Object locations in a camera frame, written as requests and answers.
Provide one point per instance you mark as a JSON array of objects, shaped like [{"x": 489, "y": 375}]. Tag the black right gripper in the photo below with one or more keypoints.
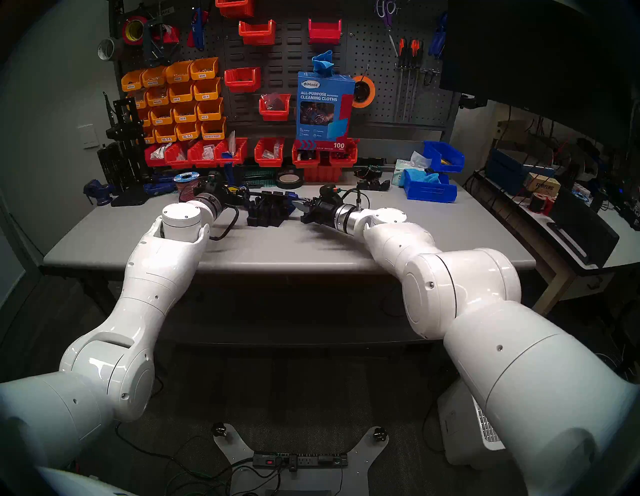
[{"x": 322, "y": 211}]

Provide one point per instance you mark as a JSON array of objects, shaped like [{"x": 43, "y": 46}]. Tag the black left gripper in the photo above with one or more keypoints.
[{"x": 234, "y": 196}]

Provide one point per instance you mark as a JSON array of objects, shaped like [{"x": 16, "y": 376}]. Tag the blue bar clamp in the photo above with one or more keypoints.
[{"x": 291, "y": 202}]

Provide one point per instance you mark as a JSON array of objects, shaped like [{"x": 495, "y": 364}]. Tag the black 3D printed piece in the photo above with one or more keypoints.
[
  {"x": 253, "y": 215},
  {"x": 280, "y": 212},
  {"x": 266, "y": 212}
]

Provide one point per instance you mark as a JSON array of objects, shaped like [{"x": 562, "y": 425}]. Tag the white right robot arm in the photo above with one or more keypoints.
[{"x": 460, "y": 290}]

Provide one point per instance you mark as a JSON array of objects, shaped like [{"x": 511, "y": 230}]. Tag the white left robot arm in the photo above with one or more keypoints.
[{"x": 150, "y": 280}]

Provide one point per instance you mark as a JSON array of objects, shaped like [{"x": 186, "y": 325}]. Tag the blue black quick clamp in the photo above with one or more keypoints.
[{"x": 160, "y": 187}]

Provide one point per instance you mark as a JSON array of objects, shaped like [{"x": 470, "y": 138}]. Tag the dark green C-clamp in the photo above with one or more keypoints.
[{"x": 156, "y": 47}]

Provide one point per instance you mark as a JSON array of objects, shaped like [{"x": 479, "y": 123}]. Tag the black tape roll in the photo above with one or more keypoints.
[{"x": 290, "y": 185}]

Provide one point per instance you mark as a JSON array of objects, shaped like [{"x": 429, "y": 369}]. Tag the green cutting mat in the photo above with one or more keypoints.
[{"x": 262, "y": 174}]

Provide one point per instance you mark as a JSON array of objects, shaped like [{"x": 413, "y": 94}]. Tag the red plastic storage bin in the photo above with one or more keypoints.
[
  {"x": 235, "y": 9},
  {"x": 274, "y": 115},
  {"x": 325, "y": 34},
  {"x": 202, "y": 162},
  {"x": 257, "y": 36},
  {"x": 321, "y": 175},
  {"x": 152, "y": 161},
  {"x": 306, "y": 163},
  {"x": 242, "y": 82},
  {"x": 175, "y": 162},
  {"x": 344, "y": 161},
  {"x": 240, "y": 159},
  {"x": 269, "y": 161}
]

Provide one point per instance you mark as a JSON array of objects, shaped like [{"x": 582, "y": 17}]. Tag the clear plastic parts bag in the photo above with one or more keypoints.
[
  {"x": 208, "y": 152},
  {"x": 159, "y": 152},
  {"x": 271, "y": 102}
]

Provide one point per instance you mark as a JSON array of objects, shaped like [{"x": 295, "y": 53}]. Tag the orange plastic parts bin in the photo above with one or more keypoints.
[
  {"x": 181, "y": 98},
  {"x": 178, "y": 78},
  {"x": 165, "y": 138},
  {"x": 154, "y": 81},
  {"x": 213, "y": 135},
  {"x": 140, "y": 100},
  {"x": 158, "y": 101},
  {"x": 185, "y": 118},
  {"x": 145, "y": 121},
  {"x": 207, "y": 95},
  {"x": 204, "y": 75},
  {"x": 209, "y": 116},
  {"x": 187, "y": 136},
  {"x": 132, "y": 85},
  {"x": 161, "y": 120},
  {"x": 149, "y": 139}
]

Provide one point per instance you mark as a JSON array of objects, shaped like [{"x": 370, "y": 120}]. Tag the small black plastic part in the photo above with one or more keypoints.
[{"x": 381, "y": 186}]

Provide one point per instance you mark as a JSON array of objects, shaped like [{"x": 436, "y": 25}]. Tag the blue cleaning cloths box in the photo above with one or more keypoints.
[{"x": 325, "y": 129}]

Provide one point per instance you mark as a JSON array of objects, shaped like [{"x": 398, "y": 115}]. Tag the white tissue box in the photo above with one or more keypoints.
[{"x": 400, "y": 173}]

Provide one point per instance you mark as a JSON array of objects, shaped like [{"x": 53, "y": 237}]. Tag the blue plastic storage bin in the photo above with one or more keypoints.
[
  {"x": 430, "y": 193},
  {"x": 439, "y": 156}
]

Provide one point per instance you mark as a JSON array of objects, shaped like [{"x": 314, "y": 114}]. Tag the blue rag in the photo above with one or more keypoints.
[{"x": 427, "y": 177}]

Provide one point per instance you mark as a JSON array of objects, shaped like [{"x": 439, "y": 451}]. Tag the black metal stand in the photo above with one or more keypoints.
[{"x": 122, "y": 131}]

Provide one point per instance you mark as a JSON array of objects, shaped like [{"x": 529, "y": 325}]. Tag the orange tape roll on pegboard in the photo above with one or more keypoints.
[{"x": 363, "y": 92}]

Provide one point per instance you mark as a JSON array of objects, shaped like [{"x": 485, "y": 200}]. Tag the blue bench vise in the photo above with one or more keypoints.
[{"x": 99, "y": 192}]

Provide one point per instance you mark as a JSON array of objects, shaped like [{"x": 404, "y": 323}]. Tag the blue microfiber cloth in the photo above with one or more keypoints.
[{"x": 323, "y": 64}]

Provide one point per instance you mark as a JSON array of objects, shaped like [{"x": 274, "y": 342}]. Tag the dark grey pegboard panel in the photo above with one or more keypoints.
[{"x": 292, "y": 60}]

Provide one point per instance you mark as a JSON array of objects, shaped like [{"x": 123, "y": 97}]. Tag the orange black screwdriver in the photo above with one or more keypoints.
[
  {"x": 412, "y": 50},
  {"x": 400, "y": 50},
  {"x": 419, "y": 52}
]

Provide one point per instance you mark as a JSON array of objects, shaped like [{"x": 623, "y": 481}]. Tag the red tape roll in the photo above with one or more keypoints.
[{"x": 125, "y": 31}]

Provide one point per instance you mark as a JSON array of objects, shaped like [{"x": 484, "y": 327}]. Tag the blue crate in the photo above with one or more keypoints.
[{"x": 505, "y": 170}]

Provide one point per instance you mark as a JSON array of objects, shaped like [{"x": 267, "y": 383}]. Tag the black levelling knob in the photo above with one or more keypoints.
[
  {"x": 218, "y": 429},
  {"x": 380, "y": 433}
]

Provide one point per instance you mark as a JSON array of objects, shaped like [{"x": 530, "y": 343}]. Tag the cardboard box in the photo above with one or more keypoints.
[{"x": 542, "y": 185}]

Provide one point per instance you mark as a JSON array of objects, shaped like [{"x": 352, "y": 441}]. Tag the black power strip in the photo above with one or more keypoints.
[{"x": 305, "y": 460}]

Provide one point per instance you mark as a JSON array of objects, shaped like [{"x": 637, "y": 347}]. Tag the white air purifier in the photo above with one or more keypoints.
[{"x": 460, "y": 435}]

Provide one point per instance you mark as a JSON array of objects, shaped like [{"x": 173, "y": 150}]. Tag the black laptop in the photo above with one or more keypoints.
[{"x": 585, "y": 227}]

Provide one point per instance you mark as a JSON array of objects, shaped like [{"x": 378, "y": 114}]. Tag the black monitor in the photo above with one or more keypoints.
[{"x": 540, "y": 55}]

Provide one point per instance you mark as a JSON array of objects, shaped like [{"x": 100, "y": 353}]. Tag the white side desk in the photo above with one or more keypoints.
[{"x": 612, "y": 250}]

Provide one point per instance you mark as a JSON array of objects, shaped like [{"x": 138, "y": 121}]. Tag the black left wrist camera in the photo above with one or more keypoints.
[{"x": 212, "y": 184}]

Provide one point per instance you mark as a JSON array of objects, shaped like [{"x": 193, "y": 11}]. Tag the white light switch plate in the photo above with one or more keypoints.
[{"x": 88, "y": 136}]

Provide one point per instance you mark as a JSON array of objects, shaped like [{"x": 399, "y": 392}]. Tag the grey duct tape roll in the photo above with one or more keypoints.
[{"x": 117, "y": 47}]

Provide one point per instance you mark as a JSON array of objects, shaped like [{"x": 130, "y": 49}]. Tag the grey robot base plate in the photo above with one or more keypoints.
[{"x": 355, "y": 472}]

